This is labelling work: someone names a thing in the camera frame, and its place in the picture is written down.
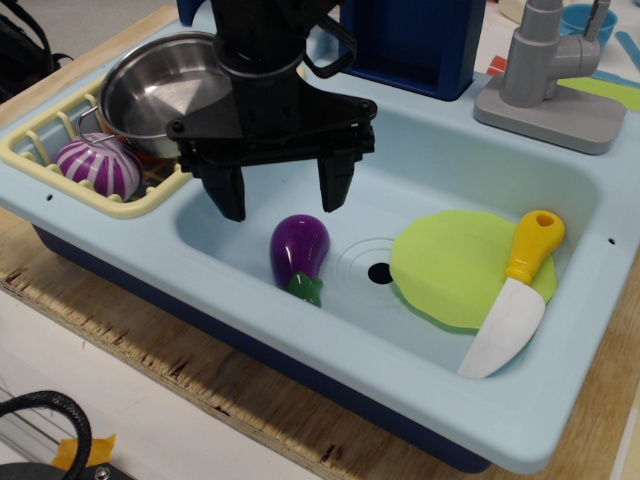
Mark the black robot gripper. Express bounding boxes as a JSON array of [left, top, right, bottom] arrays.
[[165, 59, 379, 223]]

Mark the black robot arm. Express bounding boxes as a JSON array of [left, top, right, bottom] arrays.
[[166, 1, 377, 222]]

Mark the purple toy eggplant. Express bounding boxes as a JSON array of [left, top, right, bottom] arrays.
[[269, 214, 330, 307]]

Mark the silver metal pot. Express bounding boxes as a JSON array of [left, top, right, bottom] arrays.
[[78, 31, 233, 159]]

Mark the purple white striped toy onion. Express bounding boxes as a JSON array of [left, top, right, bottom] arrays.
[[55, 132, 143, 201]]

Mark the green plastic plate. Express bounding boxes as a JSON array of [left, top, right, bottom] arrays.
[[389, 209, 559, 335]]

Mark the dark blue plastic box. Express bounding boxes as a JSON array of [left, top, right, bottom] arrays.
[[175, 0, 489, 103]]

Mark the light blue toy sink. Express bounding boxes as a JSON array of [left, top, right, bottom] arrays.
[[1, 70, 639, 473]]

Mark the red toy piece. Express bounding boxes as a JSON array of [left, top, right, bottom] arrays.
[[486, 55, 507, 76]]

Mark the cream plastic dish rack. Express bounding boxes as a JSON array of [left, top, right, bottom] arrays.
[[1, 79, 191, 219]]

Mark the grey toy faucet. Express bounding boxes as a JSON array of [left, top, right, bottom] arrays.
[[473, 1, 627, 155]]

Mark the wooden board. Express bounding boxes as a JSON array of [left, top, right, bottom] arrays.
[[0, 4, 640, 480]]

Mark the black bag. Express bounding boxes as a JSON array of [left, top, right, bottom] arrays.
[[1, 0, 73, 103]]

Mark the yellow tape piece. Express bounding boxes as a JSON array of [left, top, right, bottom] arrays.
[[51, 433, 117, 471]]

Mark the blue plastic cup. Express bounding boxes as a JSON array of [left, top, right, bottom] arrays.
[[558, 3, 620, 51]]

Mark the green plastic mat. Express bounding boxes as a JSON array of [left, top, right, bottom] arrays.
[[558, 78, 640, 111]]

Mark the black cable loop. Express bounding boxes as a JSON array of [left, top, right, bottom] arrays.
[[302, 13, 359, 79]]

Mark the toy knife yellow handle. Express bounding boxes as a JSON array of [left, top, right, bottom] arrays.
[[457, 210, 565, 379]]

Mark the black braided cable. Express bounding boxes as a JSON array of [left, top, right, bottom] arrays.
[[0, 390, 94, 480]]

